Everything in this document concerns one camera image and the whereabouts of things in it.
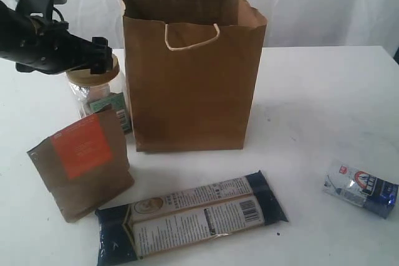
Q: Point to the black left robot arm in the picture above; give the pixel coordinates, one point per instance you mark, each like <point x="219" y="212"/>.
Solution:
<point x="13" y="25"/>

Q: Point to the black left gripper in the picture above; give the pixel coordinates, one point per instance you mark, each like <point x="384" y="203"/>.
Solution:
<point x="49" y="48"/>

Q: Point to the brown paper bag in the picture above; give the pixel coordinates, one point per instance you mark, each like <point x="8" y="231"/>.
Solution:
<point x="191" y="68"/>

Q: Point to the long dark noodle package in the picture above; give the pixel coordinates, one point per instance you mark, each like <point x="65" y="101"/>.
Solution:
<point x="133" y="231"/>

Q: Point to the clear jar gold lid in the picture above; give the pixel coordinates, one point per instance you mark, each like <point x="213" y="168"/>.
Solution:
<point x="96" y="92"/>

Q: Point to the brown pouch orange label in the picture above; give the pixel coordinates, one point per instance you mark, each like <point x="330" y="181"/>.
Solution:
<point x="84" y="165"/>

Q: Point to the small blue white packet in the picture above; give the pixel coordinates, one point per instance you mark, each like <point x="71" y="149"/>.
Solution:
<point x="361" y="189"/>

